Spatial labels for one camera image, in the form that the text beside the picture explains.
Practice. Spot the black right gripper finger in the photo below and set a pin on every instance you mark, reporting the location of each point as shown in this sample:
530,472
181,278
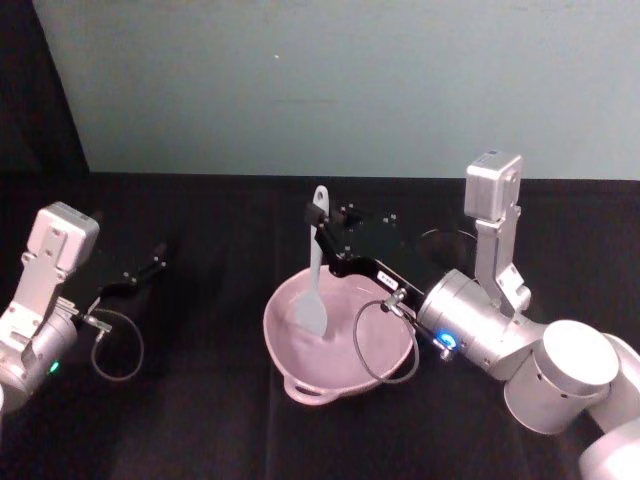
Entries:
352,216
330,245

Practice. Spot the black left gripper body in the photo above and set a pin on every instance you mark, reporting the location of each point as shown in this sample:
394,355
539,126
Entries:
107,282

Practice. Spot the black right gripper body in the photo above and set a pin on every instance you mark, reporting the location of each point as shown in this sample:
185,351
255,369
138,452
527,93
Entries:
380,267

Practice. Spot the grey silicone spatula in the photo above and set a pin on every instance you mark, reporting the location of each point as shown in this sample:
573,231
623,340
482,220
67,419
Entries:
312,310

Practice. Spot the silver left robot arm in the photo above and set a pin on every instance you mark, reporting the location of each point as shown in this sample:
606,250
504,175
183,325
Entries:
45,340

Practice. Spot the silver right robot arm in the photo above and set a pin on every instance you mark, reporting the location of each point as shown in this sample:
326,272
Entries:
575,360

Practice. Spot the black round bowl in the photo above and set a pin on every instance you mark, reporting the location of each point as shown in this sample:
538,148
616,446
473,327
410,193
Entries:
445,250

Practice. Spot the black curtain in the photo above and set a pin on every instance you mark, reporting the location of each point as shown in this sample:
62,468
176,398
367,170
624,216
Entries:
25,100

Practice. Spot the black table cloth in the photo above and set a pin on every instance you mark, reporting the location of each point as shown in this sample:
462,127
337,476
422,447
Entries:
200,425

